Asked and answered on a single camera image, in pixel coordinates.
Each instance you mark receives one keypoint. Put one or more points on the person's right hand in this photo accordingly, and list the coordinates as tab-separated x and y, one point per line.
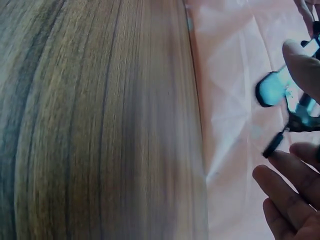
306	190

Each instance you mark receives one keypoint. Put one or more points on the person's left hand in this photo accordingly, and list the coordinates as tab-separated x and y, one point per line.
303	8

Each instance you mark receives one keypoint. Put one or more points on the black framed eyeglasses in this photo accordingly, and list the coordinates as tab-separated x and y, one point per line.
271	90

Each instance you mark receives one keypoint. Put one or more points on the person's left fingers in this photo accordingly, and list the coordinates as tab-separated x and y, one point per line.
303	8

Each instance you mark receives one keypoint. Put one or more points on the person's right thumb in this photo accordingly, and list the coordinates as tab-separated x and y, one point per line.
303	67

